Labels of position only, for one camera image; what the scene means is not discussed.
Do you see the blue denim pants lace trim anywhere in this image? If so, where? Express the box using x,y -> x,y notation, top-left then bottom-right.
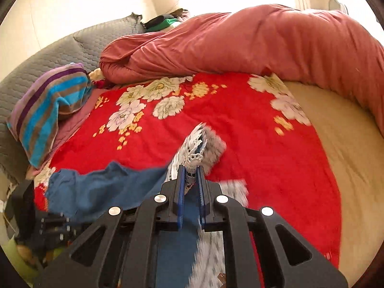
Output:
44,122 -> 255,288

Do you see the person's green clothing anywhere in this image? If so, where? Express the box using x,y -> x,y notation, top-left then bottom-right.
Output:
0,235 -> 33,276

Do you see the dark and green clothes pile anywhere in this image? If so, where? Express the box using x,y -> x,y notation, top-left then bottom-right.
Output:
144,9 -> 189,32

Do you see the rose pink duvet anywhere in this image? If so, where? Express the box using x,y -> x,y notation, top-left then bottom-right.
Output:
99,4 -> 384,132

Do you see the cream and red cloth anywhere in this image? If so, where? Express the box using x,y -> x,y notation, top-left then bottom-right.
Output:
88,68 -> 113,90

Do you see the mauve quilted sheet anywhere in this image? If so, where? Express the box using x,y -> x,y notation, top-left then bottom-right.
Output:
25,88 -> 120,180

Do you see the beige mattress sheet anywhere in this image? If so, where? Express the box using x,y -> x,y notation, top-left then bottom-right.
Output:
282,81 -> 384,279

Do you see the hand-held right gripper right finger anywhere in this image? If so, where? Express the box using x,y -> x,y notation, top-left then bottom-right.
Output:
196,166 -> 348,288

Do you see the red floral blanket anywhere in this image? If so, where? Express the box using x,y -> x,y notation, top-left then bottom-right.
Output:
33,73 -> 342,288

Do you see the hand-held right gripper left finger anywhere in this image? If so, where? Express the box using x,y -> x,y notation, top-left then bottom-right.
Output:
33,165 -> 192,288

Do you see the striped pillow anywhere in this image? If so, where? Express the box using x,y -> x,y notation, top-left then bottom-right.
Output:
6,63 -> 92,168

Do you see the grey quilted headboard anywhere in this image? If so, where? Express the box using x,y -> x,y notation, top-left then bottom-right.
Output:
0,13 -> 144,183

